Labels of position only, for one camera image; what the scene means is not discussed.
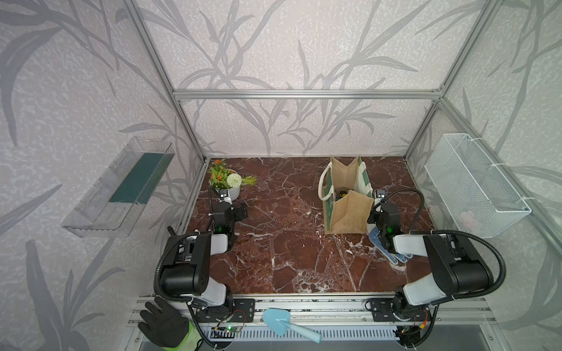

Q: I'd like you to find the potted artificial flower plant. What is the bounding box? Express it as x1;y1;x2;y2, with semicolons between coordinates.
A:
208;159;257;201

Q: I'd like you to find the light blue garden trowel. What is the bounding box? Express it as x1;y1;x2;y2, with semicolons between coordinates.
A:
262;309;322;344

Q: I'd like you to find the blue dotted work glove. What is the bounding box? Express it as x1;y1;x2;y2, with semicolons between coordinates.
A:
367;224;413;266

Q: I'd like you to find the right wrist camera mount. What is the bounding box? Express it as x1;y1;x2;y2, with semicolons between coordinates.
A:
373;190;386;206

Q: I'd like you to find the white wire mesh basket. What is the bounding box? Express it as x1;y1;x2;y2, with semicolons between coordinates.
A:
425;133;532;238

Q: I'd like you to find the black green rubber glove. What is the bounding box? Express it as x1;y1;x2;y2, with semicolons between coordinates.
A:
138;297;203;351

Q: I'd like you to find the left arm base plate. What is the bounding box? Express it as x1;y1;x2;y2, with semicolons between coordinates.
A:
196;298;256;323

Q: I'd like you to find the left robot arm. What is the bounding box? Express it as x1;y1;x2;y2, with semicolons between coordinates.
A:
154;202;248;311

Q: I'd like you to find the green Christmas tote bag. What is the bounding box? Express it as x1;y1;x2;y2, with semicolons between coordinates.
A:
318;156;374;235

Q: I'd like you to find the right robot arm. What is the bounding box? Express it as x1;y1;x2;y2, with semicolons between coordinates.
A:
367;202;507;309

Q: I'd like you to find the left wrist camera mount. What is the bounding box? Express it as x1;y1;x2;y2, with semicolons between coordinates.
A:
217;190;232;204

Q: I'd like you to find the clear plastic wall shelf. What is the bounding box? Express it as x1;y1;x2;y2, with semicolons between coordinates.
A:
61;137;175;238

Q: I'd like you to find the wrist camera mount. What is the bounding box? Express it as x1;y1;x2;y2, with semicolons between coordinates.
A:
217;190;232;204
373;190;386;206

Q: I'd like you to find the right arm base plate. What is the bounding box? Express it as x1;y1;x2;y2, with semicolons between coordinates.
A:
364;298;430;323

